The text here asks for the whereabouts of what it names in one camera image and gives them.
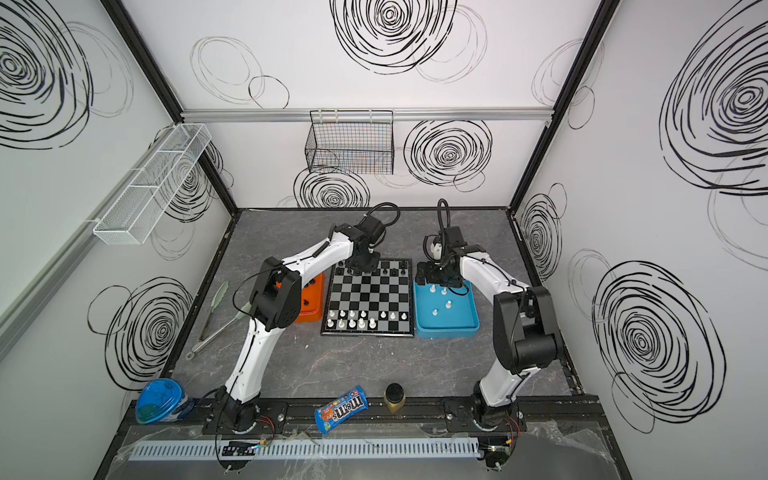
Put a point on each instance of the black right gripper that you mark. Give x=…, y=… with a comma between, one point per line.
x=432, y=272

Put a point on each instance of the black wire basket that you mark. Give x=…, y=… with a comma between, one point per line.
x=357, y=141

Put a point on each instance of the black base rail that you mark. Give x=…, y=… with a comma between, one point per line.
x=453, y=414

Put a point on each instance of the yellow jar black lid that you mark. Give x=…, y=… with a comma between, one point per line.
x=394, y=397

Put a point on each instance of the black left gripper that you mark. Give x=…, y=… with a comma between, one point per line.
x=364, y=261

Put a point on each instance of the white slotted cable duct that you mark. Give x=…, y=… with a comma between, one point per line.
x=299, y=449

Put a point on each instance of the blue candy bag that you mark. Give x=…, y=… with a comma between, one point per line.
x=330, y=415

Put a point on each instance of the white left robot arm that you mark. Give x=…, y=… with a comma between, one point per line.
x=276, y=303

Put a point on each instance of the black white chessboard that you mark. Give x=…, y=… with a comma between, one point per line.
x=376, y=304

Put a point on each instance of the blue plastic tray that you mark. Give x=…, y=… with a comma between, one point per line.
x=442, y=312

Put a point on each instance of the orange plastic tray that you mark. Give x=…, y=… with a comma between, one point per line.
x=312, y=300

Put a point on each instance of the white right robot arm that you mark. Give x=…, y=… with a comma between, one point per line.
x=526, y=336

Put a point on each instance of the clear wall shelf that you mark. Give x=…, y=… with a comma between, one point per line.
x=168, y=182

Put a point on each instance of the blue lidded container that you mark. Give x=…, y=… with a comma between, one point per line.
x=161, y=401

